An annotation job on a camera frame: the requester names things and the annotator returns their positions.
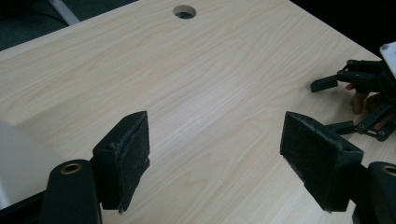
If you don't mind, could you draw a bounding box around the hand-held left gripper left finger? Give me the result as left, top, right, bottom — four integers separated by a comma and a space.
92, 110, 151, 214

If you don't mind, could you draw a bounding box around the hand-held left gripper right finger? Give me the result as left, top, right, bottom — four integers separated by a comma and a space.
279, 111, 364, 213

